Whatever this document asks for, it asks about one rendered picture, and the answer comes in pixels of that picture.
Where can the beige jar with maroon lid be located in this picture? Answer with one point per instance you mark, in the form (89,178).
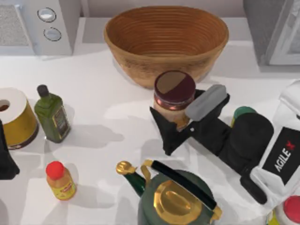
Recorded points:
(174,90)

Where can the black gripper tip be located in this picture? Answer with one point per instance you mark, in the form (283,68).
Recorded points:
(5,154)

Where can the green and gold kettle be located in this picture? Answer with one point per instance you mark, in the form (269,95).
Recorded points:
(150,206)

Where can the brown woven basket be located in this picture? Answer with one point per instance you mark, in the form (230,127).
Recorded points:
(164,35)

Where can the pale microwave oven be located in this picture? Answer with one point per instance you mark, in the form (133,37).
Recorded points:
(65,28)

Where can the white bottle with red cap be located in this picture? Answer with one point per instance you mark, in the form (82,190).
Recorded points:
(293,207)

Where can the round microwave knob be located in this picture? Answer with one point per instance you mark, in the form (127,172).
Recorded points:
(52,34)
(47,14)

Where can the grey cabinet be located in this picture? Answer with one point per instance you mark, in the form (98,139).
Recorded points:
(260,28)

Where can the orange bottle with red cap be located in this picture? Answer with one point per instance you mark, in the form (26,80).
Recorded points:
(62,185)

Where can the grey speckled microwave door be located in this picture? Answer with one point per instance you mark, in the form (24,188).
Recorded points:
(10,25)

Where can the green-capped bottle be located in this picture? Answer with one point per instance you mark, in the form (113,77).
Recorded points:
(245,111)

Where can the yellow canister with white top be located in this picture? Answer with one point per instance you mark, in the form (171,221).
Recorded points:
(20,124)

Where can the pale grey cabinet door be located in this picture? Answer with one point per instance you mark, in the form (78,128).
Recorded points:
(284,42)

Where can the dark green oil bottle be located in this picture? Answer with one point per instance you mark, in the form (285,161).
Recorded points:
(50,117)

